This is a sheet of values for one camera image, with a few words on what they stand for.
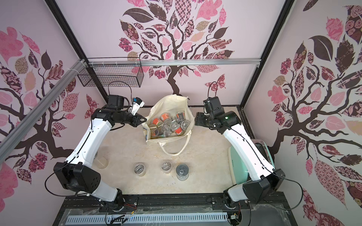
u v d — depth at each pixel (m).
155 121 0.93
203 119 0.64
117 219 0.72
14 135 0.52
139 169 0.80
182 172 0.77
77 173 0.42
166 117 0.97
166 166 0.81
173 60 0.93
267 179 0.38
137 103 0.69
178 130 0.93
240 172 0.68
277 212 0.72
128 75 0.79
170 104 0.89
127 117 0.66
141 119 0.70
